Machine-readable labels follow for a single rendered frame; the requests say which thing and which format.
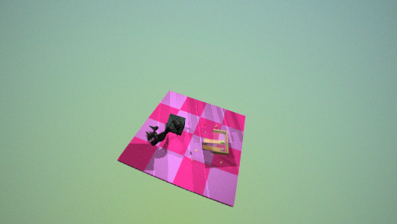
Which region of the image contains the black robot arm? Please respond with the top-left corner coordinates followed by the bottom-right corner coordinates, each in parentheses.
top-left (148, 119), bottom-right (182, 146)

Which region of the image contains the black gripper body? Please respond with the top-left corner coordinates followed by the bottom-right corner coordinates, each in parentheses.
top-left (153, 126), bottom-right (159, 139)

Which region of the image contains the brown open wooden tray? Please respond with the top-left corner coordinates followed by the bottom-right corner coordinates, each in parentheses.
top-left (212, 129), bottom-right (229, 155)

